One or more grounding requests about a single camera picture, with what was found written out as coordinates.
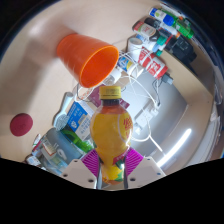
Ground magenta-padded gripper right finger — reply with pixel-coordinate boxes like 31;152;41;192
123;147;167;189

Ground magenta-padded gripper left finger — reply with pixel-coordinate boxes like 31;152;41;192
60;148;103;190

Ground yellow drink bottle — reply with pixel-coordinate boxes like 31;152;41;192
89;85;134;186

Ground flat round red coaster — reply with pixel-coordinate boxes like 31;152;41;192
9;112;34;137

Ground white jar with blue label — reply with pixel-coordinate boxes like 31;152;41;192
117;54;138;76

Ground red and white canister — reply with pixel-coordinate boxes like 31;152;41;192
138;47;169;79

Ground orange plastic cup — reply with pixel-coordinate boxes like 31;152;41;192
55;33;120;89

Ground black box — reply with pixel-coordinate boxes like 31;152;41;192
166;33;198;63

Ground dark bottle with green cap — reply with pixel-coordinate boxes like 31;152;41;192
143;17;168;34

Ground green spray bottle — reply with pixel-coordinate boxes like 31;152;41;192
166;9;195;39

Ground white bottle with blue cap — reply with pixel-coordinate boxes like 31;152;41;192
148;7;176;27

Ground white cable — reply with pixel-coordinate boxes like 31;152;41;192
118;49;164;153

